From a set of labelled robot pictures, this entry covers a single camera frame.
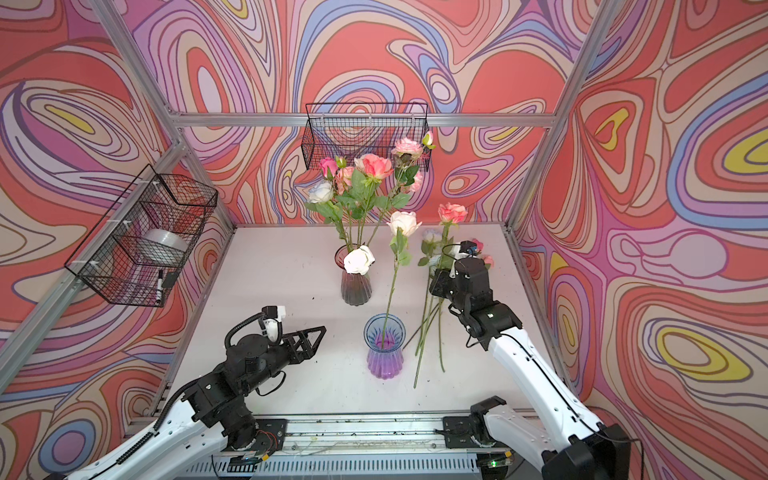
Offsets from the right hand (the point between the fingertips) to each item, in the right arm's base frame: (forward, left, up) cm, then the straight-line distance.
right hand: (437, 277), depth 78 cm
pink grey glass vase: (+12, +24, -23) cm, 36 cm away
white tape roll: (+7, +68, +11) cm, 70 cm away
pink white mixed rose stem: (+15, -3, -10) cm, 19 cm away
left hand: (-12, +30, -5) cm, 33 cm away
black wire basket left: (+3, +73, +12) cm, 74 cm away
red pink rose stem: (+10, -3, +13) cm, 17 cm away
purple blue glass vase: (-18, +15, -13) cm, 27 cm away
